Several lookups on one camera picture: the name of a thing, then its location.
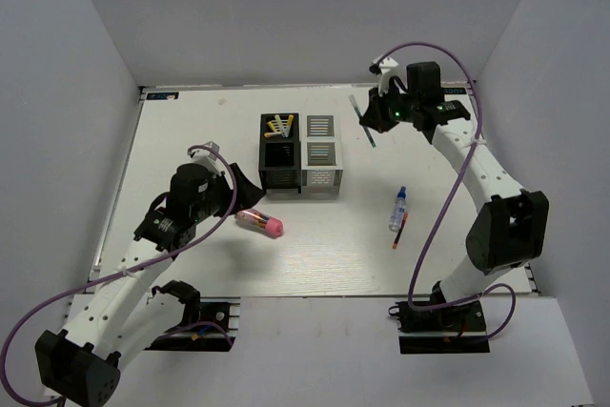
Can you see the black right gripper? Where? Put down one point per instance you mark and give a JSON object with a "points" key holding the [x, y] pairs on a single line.
{"points": [[375, 117]]}

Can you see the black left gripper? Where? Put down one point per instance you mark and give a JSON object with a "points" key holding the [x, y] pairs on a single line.
{"points": [[248, 193]]}

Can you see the green pen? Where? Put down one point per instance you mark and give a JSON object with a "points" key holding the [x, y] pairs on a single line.
{"points": [[359, 115]]}

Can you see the pink marker set bottle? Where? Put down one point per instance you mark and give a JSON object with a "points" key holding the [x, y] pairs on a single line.
{"points": [[269, 225]]}

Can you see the pale green capped white marker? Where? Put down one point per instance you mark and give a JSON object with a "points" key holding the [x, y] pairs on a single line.
{"points": [[285, 128]]}

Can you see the clear spray bottle blue cap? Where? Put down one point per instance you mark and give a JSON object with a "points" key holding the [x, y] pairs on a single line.
{"points": [[399, 210]]}

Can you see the red orange pen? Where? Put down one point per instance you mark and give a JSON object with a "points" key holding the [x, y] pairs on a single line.
{"points": [[400, 231]]}

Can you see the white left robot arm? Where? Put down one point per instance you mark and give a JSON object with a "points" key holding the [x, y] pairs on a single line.
{"points": [[84, 360]]}

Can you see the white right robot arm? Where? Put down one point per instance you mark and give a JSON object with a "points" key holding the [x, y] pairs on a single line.
{"points": [[509, 229]]}

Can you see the black slotted organizer box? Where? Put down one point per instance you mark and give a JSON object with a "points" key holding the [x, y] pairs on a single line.
{"points": [[279, 162]]}

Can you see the right XDOF logo sticker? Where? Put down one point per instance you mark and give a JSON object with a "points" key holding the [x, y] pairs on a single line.
{"points": [[456, 91]]}

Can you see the white slotted organizer box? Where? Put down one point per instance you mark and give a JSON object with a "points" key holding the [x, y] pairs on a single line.
{"points": [[321, 154]]}

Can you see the yellow capped marker in organizer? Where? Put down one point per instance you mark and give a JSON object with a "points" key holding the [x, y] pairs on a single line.
{"points": [[279, 122]]}

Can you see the black XDOF logo sticker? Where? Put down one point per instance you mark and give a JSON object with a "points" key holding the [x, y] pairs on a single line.
{"points": [[162, 95]]}

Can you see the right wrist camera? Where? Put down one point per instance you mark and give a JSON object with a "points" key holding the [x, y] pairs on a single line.
{"points": [[384, 69]]}

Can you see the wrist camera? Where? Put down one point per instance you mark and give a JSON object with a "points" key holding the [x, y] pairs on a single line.
{"points": [[384, 69], [205, 157]]}

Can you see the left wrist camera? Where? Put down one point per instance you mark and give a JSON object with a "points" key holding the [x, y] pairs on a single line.
{"points": [[205, 157]]}

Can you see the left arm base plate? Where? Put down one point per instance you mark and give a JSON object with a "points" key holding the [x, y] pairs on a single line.
{"points": [[213, 330]]}

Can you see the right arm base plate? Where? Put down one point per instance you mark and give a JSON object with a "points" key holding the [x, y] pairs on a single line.
{"points": [[450, 331]]}

